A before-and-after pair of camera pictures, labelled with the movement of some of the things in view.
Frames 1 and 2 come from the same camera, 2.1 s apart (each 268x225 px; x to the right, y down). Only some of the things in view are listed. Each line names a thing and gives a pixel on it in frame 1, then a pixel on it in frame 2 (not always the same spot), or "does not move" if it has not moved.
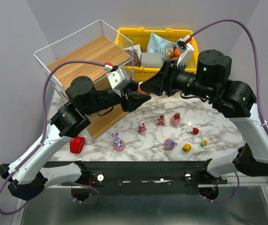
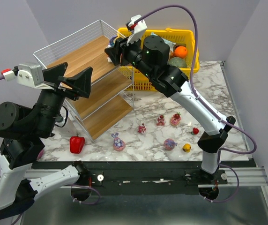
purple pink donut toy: (169, 144) does not move
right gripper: (167, 78) -> (119, 50)
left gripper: (126, 100) -> (62, 86)
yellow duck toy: (186, 147) does not move
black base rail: (149, 177) does not move
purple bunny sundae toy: (141, 91) -> (111, 44)
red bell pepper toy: (77, 145) does not move
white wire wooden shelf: (90, 52) does not move
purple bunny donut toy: (118, 144) does not move
